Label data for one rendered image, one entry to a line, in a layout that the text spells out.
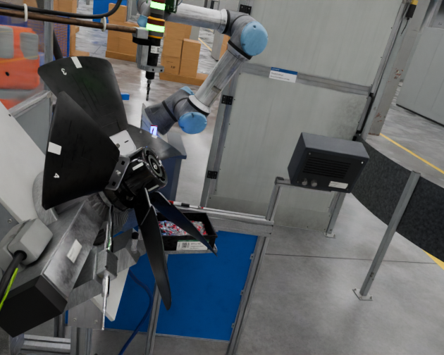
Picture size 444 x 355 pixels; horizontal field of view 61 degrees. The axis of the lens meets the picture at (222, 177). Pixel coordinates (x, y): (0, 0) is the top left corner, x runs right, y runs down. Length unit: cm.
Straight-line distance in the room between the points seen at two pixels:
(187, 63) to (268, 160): 578
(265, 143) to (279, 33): 82
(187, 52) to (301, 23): 586
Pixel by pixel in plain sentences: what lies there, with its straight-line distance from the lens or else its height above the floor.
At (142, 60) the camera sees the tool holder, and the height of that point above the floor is 148.
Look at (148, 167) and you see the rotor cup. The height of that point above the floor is 124.
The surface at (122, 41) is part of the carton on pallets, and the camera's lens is 1026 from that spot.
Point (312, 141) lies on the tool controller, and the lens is 151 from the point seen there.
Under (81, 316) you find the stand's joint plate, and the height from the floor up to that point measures 75.
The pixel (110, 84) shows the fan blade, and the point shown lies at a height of 139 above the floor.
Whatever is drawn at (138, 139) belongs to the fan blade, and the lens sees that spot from 128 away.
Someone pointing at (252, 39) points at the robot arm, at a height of 155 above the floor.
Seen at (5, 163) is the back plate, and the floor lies 120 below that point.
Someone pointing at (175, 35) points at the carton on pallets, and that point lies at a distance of 854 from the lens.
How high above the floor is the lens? 163
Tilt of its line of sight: 24 degrees down
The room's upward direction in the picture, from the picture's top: 12 degrees clockwise
